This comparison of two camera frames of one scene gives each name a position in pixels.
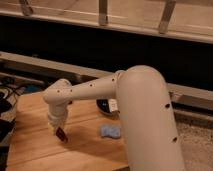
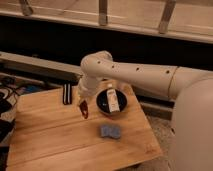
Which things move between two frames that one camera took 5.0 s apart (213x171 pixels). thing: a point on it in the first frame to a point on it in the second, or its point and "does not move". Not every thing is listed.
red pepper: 61,135 to 83,106
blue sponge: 109,130 does not move
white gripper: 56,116 to 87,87
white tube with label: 113,104 does not move
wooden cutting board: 95,140 does not move
